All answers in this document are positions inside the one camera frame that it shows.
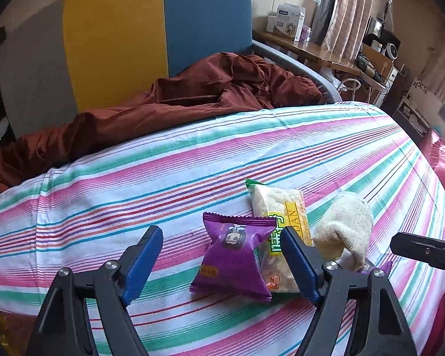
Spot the wooden table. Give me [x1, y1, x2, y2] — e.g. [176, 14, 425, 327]
[252, 30, 362, 77]

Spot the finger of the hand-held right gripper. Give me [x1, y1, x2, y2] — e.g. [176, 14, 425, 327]
[389, 232, 445, 276]

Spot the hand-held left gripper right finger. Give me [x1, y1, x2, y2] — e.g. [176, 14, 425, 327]
[279, 226, 418, 356]

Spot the purple snack packet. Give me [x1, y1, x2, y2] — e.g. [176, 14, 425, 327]
[360, 260, 394, 275]
[189, 211, 277, 303]

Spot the dark red gold gift box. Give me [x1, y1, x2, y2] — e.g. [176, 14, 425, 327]
[0, 311, 26, 356]

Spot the white sock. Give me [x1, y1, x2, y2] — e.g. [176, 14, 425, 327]
[313, 191, 374, 272]

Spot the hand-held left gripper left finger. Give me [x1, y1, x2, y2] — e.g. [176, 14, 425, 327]
[25, 225, 164, 356]

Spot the rust brown cloth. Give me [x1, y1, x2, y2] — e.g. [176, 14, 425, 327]
[0, 52, 323, 201]

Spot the yellow blue grey sofa chair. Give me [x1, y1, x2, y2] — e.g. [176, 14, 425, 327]
[0, 0, 344, 142]

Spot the wooden side desk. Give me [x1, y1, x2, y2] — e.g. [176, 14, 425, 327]
[356, 42, 394, 97]

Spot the white carton box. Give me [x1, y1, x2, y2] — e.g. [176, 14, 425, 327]
[266, 3, 306, 42]

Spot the white fan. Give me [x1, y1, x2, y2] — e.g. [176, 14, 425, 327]
[384, 42, 400, 62]

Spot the rice cracker snack packet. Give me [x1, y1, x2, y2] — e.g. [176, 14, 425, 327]
[245, 179, 316, 293]

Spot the beige patterned curtain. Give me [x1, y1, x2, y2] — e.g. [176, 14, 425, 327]
[311, 0, 377, 50]

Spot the white low shelf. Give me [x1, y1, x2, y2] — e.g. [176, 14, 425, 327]
[395, 94, 431, 138]

